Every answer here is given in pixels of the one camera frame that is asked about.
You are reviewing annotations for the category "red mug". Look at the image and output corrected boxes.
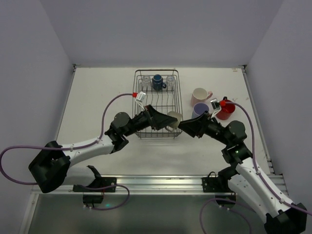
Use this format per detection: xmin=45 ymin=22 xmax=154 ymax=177
xmin=216 ymin=97 xmax=235 ymax=120

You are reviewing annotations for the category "lavender cup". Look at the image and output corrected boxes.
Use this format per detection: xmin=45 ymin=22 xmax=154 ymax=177
xmin=193 ymin=102 xmax=209 ymax=115

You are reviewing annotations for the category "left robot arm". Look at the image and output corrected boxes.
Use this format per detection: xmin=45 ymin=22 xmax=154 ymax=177
xmin=28 ymin=105 xmax=179 ymax=193

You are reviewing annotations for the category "dark blue mug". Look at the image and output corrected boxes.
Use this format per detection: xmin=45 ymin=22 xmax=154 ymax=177
xmin=152 ymin=74 xmax=167 ymax=91

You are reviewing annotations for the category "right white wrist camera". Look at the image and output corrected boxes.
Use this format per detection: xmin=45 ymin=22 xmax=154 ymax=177
xmin=210 ymin=98 xmax=221 ymax=117

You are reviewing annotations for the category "wire dish rack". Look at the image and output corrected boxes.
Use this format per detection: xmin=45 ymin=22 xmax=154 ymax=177
xmin=132 ymin=69 xmax=183 ymax=139

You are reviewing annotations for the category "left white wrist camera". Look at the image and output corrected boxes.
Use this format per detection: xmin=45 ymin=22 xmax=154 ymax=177
xmin=135 ymin=91 xmax=147 ymax=110

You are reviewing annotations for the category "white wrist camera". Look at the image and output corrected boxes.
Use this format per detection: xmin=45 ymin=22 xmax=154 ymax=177
xmin=135 ymin=91 xmax=147 ymax=110
xmin=210 ymin=98 xmax=221 ymax=117

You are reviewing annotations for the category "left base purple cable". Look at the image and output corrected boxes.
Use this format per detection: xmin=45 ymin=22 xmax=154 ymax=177
xmin=82 ymin=185 xmax=130 ymax=211

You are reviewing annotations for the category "pink mug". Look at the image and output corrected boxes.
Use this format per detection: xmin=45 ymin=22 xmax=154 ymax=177
xmin=191 ymin=88 xmax=213 ymax=107

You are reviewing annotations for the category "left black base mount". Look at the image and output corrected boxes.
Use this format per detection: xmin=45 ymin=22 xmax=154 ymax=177
xmin=73 ymin=176 xmax=117 ymax=193

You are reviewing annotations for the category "beige mug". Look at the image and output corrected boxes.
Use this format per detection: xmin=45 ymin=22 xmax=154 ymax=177
xmin=165 ymin=111 xmax=183 ymax=132

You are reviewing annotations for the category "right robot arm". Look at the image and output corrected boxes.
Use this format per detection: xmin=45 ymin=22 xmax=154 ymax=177
xmin=178 ymin=113 xmax=307 ymax=234

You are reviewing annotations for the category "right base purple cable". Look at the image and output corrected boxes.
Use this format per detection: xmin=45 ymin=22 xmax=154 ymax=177
xmin=199 ymin=197 xmax=253 ymax=234

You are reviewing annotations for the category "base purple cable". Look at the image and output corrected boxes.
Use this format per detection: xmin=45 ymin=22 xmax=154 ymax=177
xmin=199 ymin=197 xmax=253 ymax=234
xmin=82 ymin=185 xmax=130 ymax=211

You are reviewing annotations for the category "aluminium mounting rail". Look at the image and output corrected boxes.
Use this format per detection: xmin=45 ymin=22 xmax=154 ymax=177
xmin=46 ymin=175 xmax=288 ymax=195

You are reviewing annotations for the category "clear glass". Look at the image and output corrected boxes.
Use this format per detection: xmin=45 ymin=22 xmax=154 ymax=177
xmin=142 ymin=76 xmax=151 ymax=90
xmin=166 ymin=76 xmax=176 ymax=90

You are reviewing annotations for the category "light blue cup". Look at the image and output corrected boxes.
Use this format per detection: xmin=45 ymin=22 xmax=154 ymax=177
xmin=192 ymin=112 xmax=200 ymax=119

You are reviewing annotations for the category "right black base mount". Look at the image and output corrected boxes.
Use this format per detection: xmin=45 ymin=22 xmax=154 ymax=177
xmin=201 ymin=172 xmax=230 ymax=193

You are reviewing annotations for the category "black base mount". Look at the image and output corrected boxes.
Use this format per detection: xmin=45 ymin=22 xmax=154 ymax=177
xmin=201 ymin=172 xmax=230 ymax=193
xmin=73 ymin=176 xmax=117 ymax=193

